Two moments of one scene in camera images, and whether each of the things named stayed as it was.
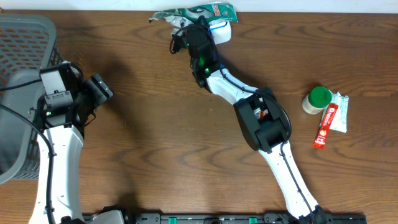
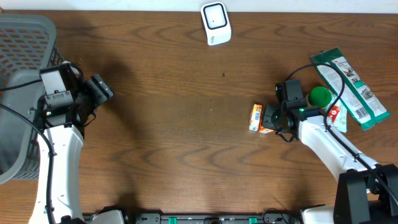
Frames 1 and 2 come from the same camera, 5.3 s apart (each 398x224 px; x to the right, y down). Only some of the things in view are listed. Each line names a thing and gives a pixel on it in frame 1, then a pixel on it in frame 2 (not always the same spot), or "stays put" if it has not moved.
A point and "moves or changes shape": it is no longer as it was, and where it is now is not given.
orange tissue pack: (260, 114) moves or changes shape
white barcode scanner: (221, 30) stays put
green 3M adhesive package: (212, 12) -> (366, 110)
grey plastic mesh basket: (28, 45) stays put
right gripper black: (204, 28) -> (267, 123)
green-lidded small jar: (317, 99) stays put
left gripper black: (99, 89) stays put
